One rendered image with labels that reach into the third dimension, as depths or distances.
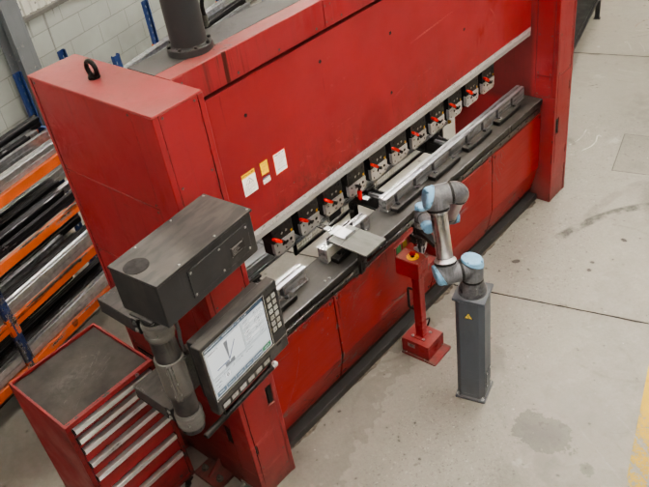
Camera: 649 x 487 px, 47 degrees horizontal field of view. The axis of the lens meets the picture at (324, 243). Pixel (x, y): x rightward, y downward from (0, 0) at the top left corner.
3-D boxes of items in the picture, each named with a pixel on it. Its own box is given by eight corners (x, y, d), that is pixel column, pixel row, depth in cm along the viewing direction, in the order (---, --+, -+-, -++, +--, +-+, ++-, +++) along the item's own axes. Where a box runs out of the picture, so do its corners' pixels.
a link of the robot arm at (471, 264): (487, 280, 387) (487, 260, 379) (463, 287, 386) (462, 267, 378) (479, 267, 397) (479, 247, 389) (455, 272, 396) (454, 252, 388)
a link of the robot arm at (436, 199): (465, 284, 384) (453, 184, 365) (438, 291, 382) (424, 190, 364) (459, 276, 395) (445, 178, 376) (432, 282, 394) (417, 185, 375)
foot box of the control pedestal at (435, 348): (435, 366, 462) (434, 353, 455) (401, 352, 476) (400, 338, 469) (451, 347, 473) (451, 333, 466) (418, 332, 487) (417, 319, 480)
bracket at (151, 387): (173, 422, 303) (169, 411, 299) (136, 396, 317) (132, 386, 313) (242, 361, 325) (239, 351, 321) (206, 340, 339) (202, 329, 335)
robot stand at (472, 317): (493, 382, 446) (493, 283, 400) (484, 404, 433) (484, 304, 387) (464, 375, 453) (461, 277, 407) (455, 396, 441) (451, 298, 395)
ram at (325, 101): (219, 270, 348) (177, 116, 301) (208, 264, 353) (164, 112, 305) (530, 35, 516) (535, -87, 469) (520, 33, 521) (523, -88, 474)
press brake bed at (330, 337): (283, 458, 421) (256, 355, 372) (257, 442, 433) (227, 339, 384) (537, 199, 589) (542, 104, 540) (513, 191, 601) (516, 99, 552)
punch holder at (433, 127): (431, 135, 456) (430, 111, 446) (419, 132, 461) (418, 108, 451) (444, 125, 464) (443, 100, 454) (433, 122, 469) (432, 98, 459)
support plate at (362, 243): (366, 257, 397) (365, 255, 397) (328, 242, 413) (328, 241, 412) (385, 240, 408) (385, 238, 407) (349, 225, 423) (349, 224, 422)
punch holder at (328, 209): (326, 217, 400) (323, 192, 390) (315, 214, 405) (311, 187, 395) (344, 204, 408) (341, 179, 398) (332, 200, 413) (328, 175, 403)
